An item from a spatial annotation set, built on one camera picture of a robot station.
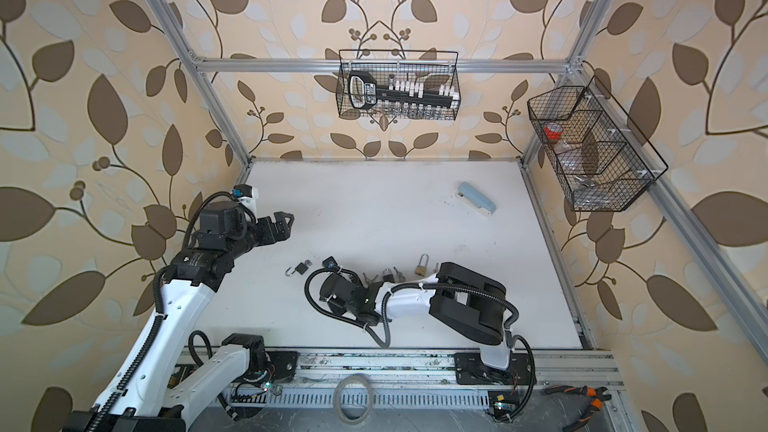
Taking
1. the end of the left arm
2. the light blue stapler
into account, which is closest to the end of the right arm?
the end of the left arm

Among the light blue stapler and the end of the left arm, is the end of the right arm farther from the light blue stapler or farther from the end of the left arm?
the light blue stapler

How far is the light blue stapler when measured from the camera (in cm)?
105
